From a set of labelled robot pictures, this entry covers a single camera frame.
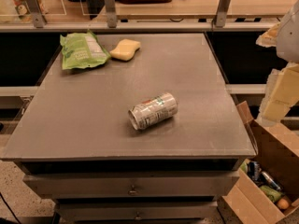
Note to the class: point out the orange fruit in box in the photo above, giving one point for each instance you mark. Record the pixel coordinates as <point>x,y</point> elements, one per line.
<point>283,204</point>

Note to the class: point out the green rice chip bag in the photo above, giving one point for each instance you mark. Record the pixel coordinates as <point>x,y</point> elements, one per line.
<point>82,50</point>

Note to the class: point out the colourful snack bag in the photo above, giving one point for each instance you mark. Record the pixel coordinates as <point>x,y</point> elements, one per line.
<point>17,11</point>

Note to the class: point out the drawer with knob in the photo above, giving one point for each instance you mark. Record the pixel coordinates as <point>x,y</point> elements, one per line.
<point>131,184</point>
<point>135,211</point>

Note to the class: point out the middle metal bracket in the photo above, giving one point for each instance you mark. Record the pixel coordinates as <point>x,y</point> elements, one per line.
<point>111,13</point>

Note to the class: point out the silver can in box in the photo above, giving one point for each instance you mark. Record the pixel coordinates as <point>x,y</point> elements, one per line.
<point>270,181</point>

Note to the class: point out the green packet in box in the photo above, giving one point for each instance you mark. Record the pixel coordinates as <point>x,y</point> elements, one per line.
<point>272,194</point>

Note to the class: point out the silver 7up can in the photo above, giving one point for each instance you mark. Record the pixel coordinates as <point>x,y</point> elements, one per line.
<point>153,111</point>

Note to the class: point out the upper drawer with knob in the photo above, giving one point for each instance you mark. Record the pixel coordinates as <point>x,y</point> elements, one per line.
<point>131,184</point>

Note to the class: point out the metal bracket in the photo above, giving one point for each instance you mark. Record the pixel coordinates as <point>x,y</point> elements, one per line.
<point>37,17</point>
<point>111,13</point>
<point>221,13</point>

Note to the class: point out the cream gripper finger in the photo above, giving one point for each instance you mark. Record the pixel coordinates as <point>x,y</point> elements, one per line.
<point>269,38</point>
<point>281,94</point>

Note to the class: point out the left metal bracket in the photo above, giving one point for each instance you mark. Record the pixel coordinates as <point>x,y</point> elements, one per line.
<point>37,17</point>

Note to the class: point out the right metal bracket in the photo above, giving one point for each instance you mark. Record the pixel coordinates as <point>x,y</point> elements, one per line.
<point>221,13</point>

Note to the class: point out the lower drawer with knob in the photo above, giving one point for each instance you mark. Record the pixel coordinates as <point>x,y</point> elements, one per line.
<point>135,211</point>

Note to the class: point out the yellow sponge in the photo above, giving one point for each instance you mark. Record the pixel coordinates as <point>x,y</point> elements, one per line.
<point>125,50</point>

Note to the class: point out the dark can in box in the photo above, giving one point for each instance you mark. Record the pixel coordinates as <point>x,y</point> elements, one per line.
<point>254,170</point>

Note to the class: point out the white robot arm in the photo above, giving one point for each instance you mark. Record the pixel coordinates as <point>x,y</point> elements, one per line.
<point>287,47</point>

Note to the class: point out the cardboard box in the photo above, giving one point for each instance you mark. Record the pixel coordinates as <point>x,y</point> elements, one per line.
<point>278,154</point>

